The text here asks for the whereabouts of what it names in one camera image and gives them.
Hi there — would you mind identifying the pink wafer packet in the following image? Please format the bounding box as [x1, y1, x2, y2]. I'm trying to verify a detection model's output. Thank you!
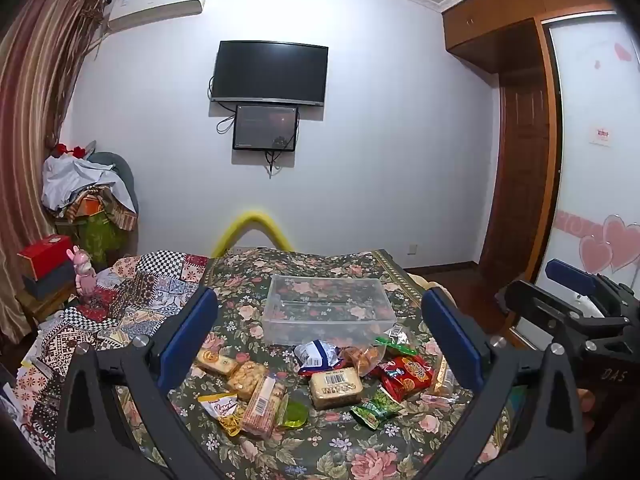
[240, 375, 289, 442]

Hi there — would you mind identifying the green pea packet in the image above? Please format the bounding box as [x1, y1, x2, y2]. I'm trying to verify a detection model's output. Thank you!
[350, 390, 404, 431]

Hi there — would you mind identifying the green jelly cup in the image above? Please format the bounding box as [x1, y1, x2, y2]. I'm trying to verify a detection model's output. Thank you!
[276, 390, 309, 429]

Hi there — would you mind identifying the wooden wardrobe cabinet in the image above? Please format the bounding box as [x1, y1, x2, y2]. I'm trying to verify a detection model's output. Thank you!
[442, 0, 623, 75]

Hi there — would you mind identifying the dark grey box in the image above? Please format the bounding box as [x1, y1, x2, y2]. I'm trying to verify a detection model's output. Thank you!
[22, 260, 77, 302]

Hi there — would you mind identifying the white air conditioner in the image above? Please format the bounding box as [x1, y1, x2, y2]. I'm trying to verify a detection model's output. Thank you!
[107, 0, 209, 34]

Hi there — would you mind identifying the patchwork blanket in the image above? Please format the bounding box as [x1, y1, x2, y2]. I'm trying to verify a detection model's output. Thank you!
[12, 250, 211, 471]

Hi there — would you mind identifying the clear packet with green stripe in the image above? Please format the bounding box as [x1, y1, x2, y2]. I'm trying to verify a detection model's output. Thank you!
[375, 325, 417, 357]

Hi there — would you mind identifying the striped curtain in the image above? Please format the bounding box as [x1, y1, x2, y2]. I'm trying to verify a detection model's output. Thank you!
[0, 0, 110, 343]

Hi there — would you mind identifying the yellow and white snack packet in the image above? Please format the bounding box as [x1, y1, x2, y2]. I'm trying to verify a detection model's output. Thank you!
[197, 392, 247, 437]

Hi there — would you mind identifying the black wall television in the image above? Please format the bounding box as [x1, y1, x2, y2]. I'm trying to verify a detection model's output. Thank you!
[210, 40, 329, 107]

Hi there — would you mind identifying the pink toy rabbit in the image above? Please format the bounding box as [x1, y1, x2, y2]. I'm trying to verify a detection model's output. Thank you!
[73, 246, 99, 307]

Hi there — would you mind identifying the floral tablecloth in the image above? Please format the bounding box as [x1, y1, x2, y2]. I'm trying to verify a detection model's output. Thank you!
[167, 247, 516, 480]

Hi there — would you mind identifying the gold snack packet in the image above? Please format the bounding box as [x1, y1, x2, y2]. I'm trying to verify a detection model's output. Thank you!
[431, 355, 457, 396]

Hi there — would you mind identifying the yellow foam tube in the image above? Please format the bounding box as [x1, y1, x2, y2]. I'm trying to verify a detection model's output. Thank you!
[210, 211, 294, 259]

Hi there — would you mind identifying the grey chair back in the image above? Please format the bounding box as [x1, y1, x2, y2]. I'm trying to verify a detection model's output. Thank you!
[92, 152, 139, 211]

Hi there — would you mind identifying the beige cake packet with barcode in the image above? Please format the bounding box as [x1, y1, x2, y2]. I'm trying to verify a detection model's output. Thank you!
[308, 367, 365, 410]

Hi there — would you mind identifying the person's right hand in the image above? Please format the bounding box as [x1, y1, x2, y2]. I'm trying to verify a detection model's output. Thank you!
[577, 387, 597, 436]

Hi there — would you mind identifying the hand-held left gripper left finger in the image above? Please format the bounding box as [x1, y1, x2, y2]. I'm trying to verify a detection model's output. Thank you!
[55, 285, 221, 480]

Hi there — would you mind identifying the small black wall monitor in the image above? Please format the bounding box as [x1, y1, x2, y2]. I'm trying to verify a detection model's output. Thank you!
[232, 104, 300, 152]

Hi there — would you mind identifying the orange rice cracker packet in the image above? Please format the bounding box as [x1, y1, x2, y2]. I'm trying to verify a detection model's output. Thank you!
[194, 348, 239, 377]

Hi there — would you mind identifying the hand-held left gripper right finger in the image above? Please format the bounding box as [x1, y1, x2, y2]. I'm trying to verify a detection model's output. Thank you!
[421, 287, 588, 480]

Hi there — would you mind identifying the red box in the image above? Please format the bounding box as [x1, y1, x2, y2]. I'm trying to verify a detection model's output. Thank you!
[17, 233, 74, 279]

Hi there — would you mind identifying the white sliding door with hearts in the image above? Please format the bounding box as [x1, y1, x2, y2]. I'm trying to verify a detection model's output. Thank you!
[515, 12, 640, 347]

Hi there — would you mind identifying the clear bag of brown snacks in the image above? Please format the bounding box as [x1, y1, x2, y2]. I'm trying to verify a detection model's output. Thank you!
[340, 345, 387, 377]

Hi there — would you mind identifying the caramel puffed snack packet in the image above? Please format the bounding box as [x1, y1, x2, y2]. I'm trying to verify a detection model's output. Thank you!
[227, 360, 268, 402]

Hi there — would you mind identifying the clear plastic storage box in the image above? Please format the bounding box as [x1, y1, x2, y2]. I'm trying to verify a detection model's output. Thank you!
[261, 274, 399, 347]

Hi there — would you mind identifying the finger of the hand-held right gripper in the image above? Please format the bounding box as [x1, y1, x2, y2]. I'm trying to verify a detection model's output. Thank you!
[495, 280, 632, 357]
[546, 259, 640, 311]

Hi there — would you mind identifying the wooden stool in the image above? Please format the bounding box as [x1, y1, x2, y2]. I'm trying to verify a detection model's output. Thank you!
[17, 285, 77, 332]

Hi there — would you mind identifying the pile of clothes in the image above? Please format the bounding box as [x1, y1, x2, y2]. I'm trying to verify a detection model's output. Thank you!
[42, 152, 138, 267]

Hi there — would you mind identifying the blue and white snack packet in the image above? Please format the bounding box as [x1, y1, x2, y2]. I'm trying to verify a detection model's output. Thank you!
[293, 340, 342, 376]

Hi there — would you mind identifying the brown wooden door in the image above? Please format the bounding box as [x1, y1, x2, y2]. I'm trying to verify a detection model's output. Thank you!
[479, 71, 557, 287]

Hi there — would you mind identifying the red snack packet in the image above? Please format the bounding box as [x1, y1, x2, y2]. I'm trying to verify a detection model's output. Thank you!
[377, 355, 434, 404]

